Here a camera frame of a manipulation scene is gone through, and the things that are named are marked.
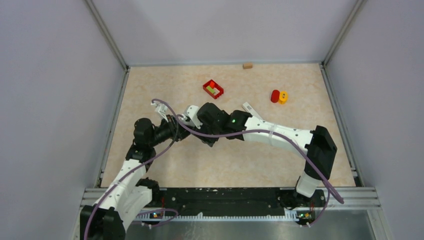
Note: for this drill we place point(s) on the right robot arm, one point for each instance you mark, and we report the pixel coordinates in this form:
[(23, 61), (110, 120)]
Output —
[(316, 146)]

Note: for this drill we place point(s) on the tan wooden block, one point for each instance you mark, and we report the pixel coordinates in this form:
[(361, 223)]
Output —
[(247, 65)]

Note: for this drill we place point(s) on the red toy bin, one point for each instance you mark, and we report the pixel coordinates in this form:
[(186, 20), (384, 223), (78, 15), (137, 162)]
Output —
[(217, 86)]

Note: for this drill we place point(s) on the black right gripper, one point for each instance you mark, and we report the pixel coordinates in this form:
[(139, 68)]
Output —
[(210, 140)]

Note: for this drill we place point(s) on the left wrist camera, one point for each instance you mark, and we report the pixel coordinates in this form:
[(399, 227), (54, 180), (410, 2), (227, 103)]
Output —
[(161, 109)]

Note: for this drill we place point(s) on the red oval toy block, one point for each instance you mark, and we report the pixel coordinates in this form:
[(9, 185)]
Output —
[(275, 96)]

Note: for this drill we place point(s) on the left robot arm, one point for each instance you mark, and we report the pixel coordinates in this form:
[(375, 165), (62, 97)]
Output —
[(109, 217)]

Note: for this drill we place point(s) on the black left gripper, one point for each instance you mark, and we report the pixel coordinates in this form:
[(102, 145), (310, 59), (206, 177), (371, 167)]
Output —
[(178, 131)]

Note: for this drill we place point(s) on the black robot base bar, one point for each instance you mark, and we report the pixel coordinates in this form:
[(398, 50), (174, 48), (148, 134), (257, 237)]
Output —
[(234, 202)]

